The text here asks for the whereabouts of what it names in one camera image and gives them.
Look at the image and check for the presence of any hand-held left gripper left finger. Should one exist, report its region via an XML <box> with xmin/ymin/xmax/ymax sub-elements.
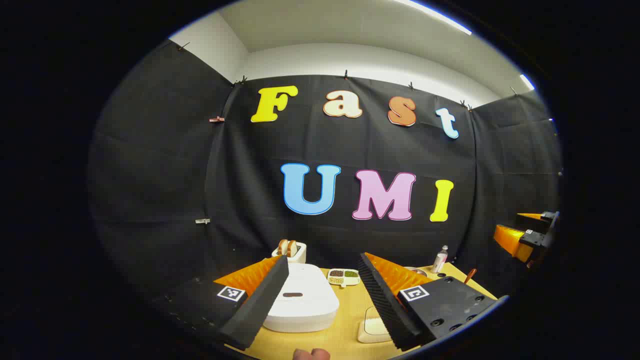
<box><xmin>151</xmin><ymin>255</ymin><xmax>291</xmax><ymax>351</ymax></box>

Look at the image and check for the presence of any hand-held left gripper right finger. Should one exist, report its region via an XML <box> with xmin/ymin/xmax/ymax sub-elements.
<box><xmin>357</xmin><ymin>252</ymin><xmax>501</xmax><ymax>352</ymax></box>

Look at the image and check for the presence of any clear container of rice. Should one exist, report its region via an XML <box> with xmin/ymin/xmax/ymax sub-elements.
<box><xmin>357</xmin><ymin>305</ymin><xmax>394</xmax><ymax>344</ymax></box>

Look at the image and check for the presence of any white rice cooker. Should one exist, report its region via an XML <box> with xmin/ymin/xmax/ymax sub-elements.
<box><xmin>262</xmin><ymin>263</ymin><xmax>341</xmax><ymax>334</ymax></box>

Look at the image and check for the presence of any white divided dish of grains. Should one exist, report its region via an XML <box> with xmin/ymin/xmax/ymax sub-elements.
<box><xmin>327</xmin><ymin>268</ymin><xmax>361</xmax><ymax>287</ymax></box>

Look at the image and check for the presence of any white toaster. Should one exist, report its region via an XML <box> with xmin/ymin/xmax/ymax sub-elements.
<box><xmin>271</xmin><ymin>242</ymin><xmax>307</xmax><ymax>265</ymax></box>

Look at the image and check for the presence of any small clear bottle pink label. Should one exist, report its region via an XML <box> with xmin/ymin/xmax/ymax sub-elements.
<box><xmin>432</xmin><ymin>245</ymin><xmax>450</xmax><ymax>274</ymax></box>

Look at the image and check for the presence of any black backdrop cloth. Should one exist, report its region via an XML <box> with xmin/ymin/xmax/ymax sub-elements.
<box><xmin>87</xmin><ymin>40</ymin><xmax>563</xmax><ymax>301</ymax></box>

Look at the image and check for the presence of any long ceiling light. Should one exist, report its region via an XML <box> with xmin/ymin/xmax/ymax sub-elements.
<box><xmin>394</xmin><ymin>0</ymin><xmax>474</xmax><ymax>36</ymax></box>

